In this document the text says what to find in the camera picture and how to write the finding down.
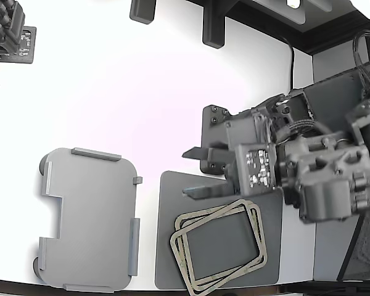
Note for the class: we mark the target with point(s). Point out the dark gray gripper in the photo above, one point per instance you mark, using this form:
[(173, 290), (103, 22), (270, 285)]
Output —
[(231, 172)]

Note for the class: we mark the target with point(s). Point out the dark gray flat mat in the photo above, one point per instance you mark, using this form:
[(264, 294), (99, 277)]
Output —
[(172, 191)]

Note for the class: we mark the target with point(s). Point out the gray plate with circuit board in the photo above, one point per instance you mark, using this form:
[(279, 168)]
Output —
[(27, 46)]

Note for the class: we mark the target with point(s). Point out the black mechanical device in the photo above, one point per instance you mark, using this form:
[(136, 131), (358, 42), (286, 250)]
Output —
[(1, 34)]

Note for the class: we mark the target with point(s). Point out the wrist camera with circuit board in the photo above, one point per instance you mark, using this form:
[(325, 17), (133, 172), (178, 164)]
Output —
[(257, 169)]

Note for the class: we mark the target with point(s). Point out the light gray frame holder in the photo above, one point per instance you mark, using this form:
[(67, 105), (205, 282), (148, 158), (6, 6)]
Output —
[(92, 216)]

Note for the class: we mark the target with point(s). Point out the long black bracket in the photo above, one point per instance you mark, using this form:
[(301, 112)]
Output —
[(213, 27)]

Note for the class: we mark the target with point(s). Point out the black window frame ledge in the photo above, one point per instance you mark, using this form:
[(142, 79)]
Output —
[(296, 34)]

